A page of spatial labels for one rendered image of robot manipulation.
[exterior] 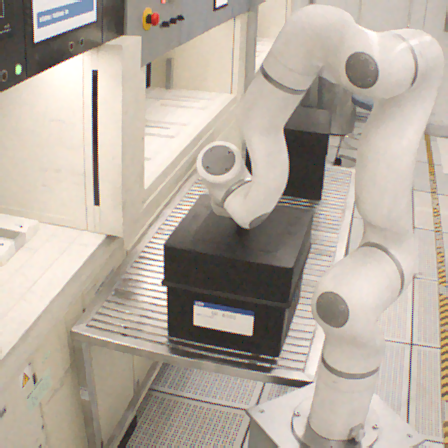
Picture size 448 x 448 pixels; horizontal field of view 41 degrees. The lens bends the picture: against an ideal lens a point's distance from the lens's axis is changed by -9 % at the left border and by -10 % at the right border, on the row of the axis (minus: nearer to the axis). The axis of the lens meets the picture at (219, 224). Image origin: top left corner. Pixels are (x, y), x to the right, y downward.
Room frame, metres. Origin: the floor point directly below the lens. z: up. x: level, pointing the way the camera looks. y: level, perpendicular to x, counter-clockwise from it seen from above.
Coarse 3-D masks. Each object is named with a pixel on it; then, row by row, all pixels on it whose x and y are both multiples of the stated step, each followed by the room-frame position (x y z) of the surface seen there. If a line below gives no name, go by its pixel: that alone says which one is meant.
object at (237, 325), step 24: (168, 288) 1.22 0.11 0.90; (168, 312) 1.22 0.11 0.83; (192, 312) 1.20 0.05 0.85; (216, 312) 1.19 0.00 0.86; (240, 312) 1.17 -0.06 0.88; (264, 312) 1.16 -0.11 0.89; (288, 312) 1.20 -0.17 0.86; (192, 336) 1.20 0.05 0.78; (216, 336) 1.19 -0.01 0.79; (240, 336) 1.17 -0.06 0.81; (264, 336) 1.16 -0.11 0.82
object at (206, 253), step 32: (192, 224) 1.32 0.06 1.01; (224, 224) 1.32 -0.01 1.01; (288, 224) 1.34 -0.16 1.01; (192, 256) 1.20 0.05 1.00; (224, 256) 1.18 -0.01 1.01; (256, 256) 1.19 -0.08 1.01; (288, 256) 1.19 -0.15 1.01; (192, 288) 1.20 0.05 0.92; (224, 288) 1.18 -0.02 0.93; (256, 288) 1.16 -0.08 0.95; (288, 288) 1.15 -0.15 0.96
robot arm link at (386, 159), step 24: (432, 48) 0.92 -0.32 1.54; (432, 72) 0.91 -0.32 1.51; (408, 96) 0.92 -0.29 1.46; (432, 96) 0.93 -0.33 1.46; (384, 120) 0.92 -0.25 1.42; (408, 120) 0.91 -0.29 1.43; (360, 144) 0.92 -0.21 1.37; (384, 144) 0.88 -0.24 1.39; (408, 144) 0.88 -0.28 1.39; (360, 168) 0.91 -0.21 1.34; (384, 168) 0.87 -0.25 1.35; (408, 168) 0.88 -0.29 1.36; (360, 192) 0.90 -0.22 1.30; (384, 192) 0.87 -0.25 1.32; (408, 192) 0.89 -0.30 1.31; (384, 216) 0.88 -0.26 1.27; (408, 216) 0.90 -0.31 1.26; (384, 240) 0.93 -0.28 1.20; (408, 240) 0.92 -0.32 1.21; (408, 264) 0.92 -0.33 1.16
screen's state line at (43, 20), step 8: (88, 0) 1.42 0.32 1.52; (56, 8) 1.28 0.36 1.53; (64, 8) 1.31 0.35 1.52; (72, 8) 1.34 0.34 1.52; (80, 8) 1.38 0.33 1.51; (88, 8) 1.42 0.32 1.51; (40, 16) 1.21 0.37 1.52; (48, 16) 1.24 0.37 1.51; (56, 16) 1.28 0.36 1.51; (64, 16) 1.31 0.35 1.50; (72, 16) 1.34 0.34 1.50; (40, 24) 1.21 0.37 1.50; (48, 24) 1.24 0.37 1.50
